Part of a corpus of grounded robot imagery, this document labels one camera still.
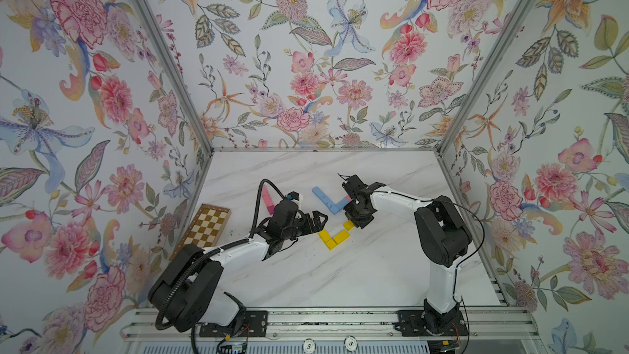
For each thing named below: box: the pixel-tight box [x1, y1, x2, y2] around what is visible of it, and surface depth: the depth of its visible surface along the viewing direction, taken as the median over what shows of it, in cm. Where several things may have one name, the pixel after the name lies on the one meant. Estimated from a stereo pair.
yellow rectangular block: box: [317, 228, 332, 243], surface depth 95 cm
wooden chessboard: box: [168, 203, 232, 263], surface depth 95 cm
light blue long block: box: [312, 186, 339, 211], surface depth 106 cm
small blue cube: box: [327, 203, 342, 215], surface depth 102 cm
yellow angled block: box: [331, 229, 351, 246], surface depth 95 cm
